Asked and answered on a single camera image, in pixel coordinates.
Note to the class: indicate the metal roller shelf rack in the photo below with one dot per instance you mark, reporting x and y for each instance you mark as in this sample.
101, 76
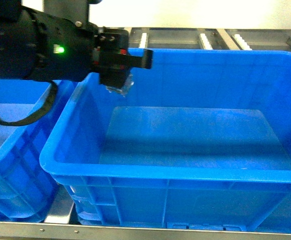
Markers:
61, 221

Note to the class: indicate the red mushroom push button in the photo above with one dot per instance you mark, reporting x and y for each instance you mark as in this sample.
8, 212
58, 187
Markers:
124, 90

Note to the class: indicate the large blue plastic crate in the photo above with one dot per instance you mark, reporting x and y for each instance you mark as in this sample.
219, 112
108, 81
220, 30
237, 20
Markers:
201, 141

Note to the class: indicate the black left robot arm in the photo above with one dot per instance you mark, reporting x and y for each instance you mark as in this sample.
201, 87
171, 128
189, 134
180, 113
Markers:
18, 36

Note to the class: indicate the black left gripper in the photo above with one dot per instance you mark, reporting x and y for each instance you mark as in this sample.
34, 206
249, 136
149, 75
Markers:
65, 43

